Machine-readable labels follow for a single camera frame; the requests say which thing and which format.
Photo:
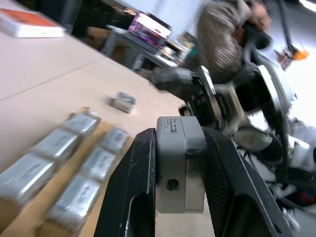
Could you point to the black stand with orange part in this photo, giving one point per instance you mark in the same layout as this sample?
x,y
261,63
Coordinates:
x,y
292,53

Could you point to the white box with orange top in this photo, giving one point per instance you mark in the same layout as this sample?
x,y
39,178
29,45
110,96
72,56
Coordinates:
x,y
27,23

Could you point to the person in checked shirt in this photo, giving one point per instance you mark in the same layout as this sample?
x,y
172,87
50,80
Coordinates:
x,y
219,37

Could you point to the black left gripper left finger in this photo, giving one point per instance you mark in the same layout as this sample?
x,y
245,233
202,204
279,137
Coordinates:
x,y
128,187

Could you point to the cardboard divider tray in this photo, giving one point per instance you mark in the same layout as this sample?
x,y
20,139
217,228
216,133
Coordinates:
x,y
85,148

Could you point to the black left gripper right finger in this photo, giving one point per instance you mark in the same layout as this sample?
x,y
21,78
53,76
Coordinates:
x,y
234,187

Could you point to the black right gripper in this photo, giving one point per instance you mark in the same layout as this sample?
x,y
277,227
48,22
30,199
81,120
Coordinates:
x,y
193,91

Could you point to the silver and white robot torso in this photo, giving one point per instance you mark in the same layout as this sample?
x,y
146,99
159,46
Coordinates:
x,y
276,84

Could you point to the brown cardboard box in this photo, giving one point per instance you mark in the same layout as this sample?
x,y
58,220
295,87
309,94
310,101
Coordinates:
x,y
96,37

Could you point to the open laptop with bright screen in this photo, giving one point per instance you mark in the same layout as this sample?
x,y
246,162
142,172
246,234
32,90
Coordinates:
x,y
150,29

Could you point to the grey box camera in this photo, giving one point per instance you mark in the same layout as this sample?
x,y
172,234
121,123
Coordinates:
x,y
74,201
172,158
24,179
123,101
81,123
58,143
114,139
98,164

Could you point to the grey metal background table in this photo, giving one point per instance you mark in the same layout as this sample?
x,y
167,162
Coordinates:
x,y
138,53

